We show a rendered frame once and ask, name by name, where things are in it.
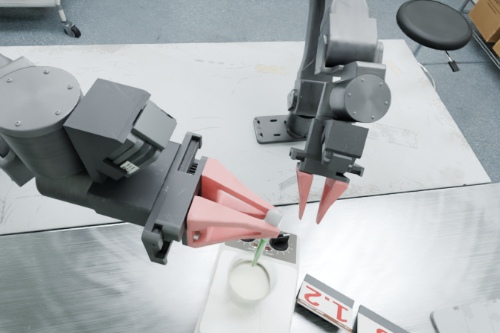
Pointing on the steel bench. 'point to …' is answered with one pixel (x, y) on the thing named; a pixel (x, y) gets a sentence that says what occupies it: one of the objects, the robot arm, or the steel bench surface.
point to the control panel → (271, 247)
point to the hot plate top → (210, 311)
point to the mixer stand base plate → (468, 318)
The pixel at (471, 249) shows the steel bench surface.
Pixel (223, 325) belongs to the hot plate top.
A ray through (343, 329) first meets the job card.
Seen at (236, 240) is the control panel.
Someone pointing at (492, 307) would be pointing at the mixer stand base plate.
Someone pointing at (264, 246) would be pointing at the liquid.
